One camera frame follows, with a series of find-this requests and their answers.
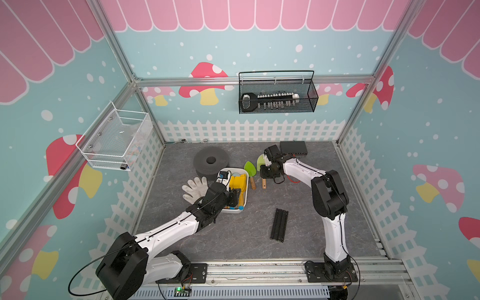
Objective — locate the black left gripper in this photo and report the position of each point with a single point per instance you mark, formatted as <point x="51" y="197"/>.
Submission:
<point x="234" y="197"/>

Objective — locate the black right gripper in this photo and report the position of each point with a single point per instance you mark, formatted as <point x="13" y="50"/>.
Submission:
<point x="263" y="174"/>

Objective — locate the bright green trowel wooden handle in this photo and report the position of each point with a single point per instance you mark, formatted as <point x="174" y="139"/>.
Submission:
<point x="251" y="171"/>

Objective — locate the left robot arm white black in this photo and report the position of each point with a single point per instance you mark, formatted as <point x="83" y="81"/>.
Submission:
<point x="133" y="261"/>

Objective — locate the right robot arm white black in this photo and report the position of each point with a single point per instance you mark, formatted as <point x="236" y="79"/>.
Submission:
<point x="329" y="199"/>

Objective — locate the yellow plastic shovel blue cap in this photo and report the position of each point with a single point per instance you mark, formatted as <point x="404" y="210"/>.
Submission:
<point x="240" y="181"/>

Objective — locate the white plastic storage box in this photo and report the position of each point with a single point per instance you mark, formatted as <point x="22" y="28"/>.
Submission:
<point x="235" y="172"/>

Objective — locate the white knit work glove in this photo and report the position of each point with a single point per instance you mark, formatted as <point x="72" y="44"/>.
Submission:
<point x="195" y="189"/>

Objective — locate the black aluminium extrusion bar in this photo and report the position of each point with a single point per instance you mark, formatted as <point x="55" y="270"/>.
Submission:
<point x="280" y="221"/>

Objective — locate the small green circuit board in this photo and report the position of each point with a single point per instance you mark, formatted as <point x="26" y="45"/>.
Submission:
<point x="182" y="292"/>

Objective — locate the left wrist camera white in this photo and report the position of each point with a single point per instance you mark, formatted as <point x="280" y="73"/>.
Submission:
<point x="224" y="177"/>

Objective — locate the black network switch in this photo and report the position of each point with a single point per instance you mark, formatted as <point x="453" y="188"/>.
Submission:
<point x="297" y="148"/>

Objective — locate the black socket set rail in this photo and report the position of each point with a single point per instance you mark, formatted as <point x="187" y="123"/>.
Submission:
<point x="250" y="102"/>

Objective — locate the black wire mesh wall basket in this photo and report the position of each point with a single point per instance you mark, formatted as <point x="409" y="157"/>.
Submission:
<point x="263" y="92"/>

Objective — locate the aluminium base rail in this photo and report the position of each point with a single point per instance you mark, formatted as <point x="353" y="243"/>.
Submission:
<point x="373" y="278"/>

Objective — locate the white wire mesh wall basket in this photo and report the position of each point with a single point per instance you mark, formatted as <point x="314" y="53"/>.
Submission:
<point x="116" y="138"/>

